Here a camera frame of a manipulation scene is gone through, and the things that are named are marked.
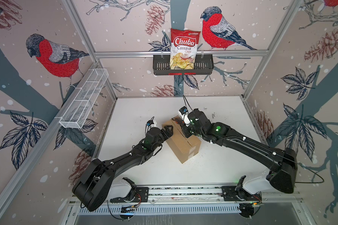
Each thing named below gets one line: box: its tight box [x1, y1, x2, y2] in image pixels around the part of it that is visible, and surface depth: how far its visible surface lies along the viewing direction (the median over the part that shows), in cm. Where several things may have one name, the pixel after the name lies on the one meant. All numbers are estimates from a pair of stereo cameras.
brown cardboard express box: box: [161, 118, 202, 164], surface depth 78 cm
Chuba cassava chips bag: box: [169, 28, 201, 70], surface depth 86 cm
